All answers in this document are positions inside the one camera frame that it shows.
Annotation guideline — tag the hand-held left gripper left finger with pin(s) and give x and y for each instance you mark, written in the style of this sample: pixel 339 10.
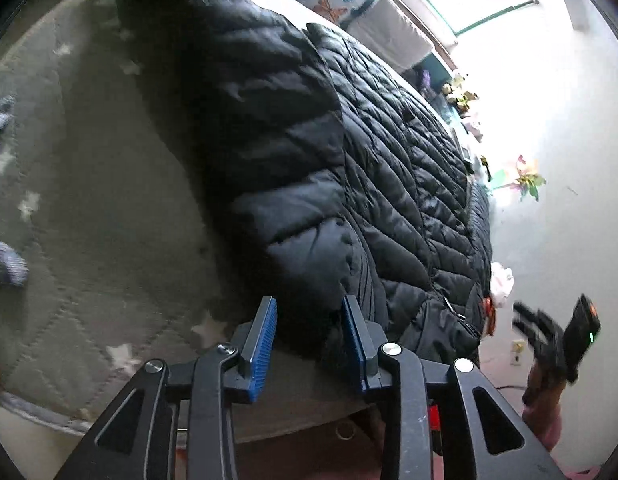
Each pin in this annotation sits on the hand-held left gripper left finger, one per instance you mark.
pixel 261 345

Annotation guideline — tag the colourful paper flower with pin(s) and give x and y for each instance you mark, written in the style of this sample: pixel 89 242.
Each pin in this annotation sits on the colourful paper flower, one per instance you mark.
pixel 526 177

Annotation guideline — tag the grey star-print bed mat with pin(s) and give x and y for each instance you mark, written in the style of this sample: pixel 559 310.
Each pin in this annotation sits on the grey star-print bed mat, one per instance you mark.
pixel 99 185

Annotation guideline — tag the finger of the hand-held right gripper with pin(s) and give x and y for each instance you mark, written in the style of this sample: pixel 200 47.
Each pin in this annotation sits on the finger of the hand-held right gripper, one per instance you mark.
pixel 531 322

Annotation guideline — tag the green plush toy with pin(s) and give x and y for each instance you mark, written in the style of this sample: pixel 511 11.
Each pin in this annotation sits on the green plush toy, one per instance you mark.
pixel 459 91

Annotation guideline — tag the white pillow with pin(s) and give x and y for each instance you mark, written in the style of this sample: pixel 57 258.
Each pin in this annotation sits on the white pillow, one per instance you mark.
pixel 389 32

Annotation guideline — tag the pink plush toy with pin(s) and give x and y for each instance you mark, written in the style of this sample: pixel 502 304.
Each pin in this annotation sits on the pink plush toy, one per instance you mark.
pixel 473 127

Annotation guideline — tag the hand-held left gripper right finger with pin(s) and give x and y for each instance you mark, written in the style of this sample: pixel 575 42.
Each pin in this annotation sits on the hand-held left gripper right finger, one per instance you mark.
pixel 354 345

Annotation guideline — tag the person's right forearm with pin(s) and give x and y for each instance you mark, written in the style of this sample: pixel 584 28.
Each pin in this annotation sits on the person's right forearm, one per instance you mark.
pixel 541 405

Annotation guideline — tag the wall outlet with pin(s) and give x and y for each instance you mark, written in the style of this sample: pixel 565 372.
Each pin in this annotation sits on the wall outlet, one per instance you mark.
pixel 518 351

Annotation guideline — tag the blue corner sofa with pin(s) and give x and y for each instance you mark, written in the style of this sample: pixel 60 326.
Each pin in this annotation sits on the blue corner sofa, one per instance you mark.
pixel 431 63

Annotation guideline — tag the black puffer jacket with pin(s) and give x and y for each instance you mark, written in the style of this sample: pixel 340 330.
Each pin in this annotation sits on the black puffer jacket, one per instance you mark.
pixel 289 135

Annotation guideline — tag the grey knitted sock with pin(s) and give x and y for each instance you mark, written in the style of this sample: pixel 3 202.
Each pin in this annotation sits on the grey knitted sock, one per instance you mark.
pixel 6 265
pixel 0 117

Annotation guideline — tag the pink and white cloth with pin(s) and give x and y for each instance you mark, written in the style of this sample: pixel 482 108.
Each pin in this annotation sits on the pink and white cloth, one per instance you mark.
pixel 501 281

